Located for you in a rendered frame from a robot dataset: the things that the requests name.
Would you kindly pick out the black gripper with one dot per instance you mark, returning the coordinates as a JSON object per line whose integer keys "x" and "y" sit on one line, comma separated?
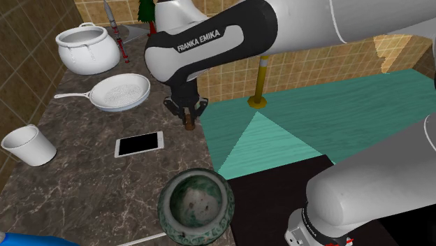
{"x": 184, "y": 97}

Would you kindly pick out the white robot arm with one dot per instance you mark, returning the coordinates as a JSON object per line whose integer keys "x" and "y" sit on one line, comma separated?
{"x": 306, "y": 24}

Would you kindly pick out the small brown cylinder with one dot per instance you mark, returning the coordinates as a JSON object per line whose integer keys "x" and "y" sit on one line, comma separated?
{"x": 190, "y": 123}

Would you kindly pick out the white smartphone with black screen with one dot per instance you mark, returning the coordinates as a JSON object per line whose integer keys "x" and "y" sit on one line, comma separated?
{"x": 139, "y": 144}

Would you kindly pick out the white frying pan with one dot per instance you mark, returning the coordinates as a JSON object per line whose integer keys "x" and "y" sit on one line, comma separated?
{"x": 124, "y": 93}

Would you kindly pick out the yellow pole with round base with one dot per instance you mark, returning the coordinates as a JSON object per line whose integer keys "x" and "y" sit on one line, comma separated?
{"x": 260, "y": 85}

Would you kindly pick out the green glazed ceramic vase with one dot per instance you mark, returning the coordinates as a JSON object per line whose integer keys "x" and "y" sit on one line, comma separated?
{"x": 196, "y": 204}

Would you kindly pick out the green tree figure red base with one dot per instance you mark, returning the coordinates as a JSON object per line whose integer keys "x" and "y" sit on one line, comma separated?
{"x": 147, "y": 12}

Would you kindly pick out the grey and red pen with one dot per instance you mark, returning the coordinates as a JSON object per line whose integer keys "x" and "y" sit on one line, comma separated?
{"x": 115, "y": 30}

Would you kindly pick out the white cooking pot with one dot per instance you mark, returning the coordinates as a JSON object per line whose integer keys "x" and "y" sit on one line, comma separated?
{"x": 89, "y": 54}

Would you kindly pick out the black robot stand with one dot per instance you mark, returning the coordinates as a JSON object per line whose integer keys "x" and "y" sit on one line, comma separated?
{"x": 265, "y": 204}

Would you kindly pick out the thin white stick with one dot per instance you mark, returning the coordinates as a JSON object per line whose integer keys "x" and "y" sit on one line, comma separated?
{"x": 144, "y": 239}

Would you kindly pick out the white cup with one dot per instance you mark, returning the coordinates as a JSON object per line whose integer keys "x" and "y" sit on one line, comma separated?
{"x": 32, "y": 148}

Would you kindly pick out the blue rounded object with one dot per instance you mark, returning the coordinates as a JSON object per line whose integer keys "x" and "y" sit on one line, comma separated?
{"x": 34, "y": 240}

